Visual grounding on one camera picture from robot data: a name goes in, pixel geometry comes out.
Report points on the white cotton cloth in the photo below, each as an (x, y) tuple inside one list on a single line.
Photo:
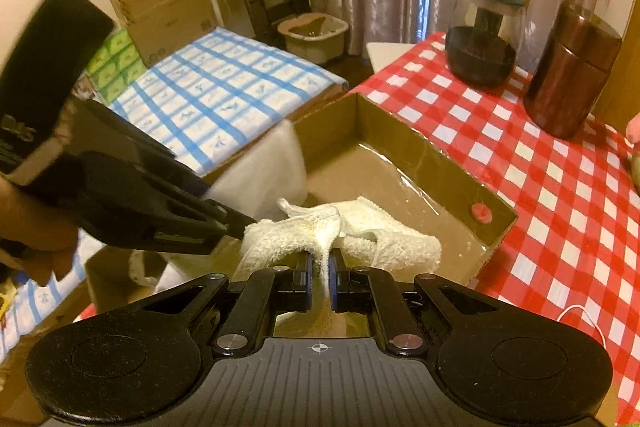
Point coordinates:
[(272, 169)]

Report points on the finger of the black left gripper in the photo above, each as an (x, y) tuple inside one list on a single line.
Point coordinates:
[(162, 208), (125, 131)]

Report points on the brown cardboard box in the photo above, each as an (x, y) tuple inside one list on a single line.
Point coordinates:
[(352, 148)]

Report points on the dark brown cylindrical canister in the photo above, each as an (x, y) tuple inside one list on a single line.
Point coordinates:
[(579, 55)]

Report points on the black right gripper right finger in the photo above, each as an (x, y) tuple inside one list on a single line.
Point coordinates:
[(387, 304)]

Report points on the glass jar with green lid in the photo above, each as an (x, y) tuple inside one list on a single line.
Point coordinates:
[(483, 39)]

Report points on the beige plastic basin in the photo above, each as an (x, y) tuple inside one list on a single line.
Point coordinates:
[(316, 37)]

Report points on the blue white checkered cloth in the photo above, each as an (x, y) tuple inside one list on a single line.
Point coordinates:
[(213, 97)]

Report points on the flat cardboard carton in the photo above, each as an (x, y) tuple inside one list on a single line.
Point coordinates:
[(159, 28)]

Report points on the green tissue packs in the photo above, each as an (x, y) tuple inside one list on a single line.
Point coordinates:
[(116, 65)]

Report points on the cream terry towel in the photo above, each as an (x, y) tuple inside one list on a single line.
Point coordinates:
[(364, 233)]

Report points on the red white checkered tablecloth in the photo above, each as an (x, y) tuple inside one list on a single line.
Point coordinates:
[(574, 250)]

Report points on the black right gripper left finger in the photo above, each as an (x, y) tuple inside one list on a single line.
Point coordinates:
[(248, 309)]

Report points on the left hand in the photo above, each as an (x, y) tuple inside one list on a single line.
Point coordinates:
[(49, 233)]

